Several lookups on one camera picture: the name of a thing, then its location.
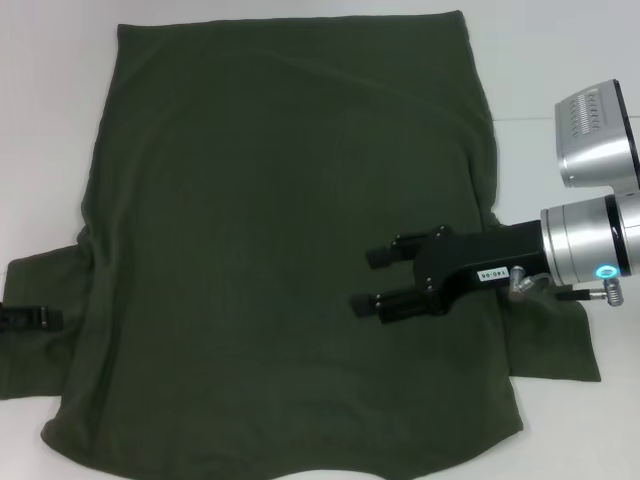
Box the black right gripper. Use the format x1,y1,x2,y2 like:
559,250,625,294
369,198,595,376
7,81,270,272
350,218,545,324

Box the dark green shirt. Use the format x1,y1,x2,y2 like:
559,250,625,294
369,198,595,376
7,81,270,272
0,8,603,480

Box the right gripper silver connector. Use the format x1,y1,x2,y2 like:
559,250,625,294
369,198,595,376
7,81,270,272
508,266,551,302

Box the right arm cable knurled plug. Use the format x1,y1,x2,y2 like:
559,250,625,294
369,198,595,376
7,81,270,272
556,278,624,307

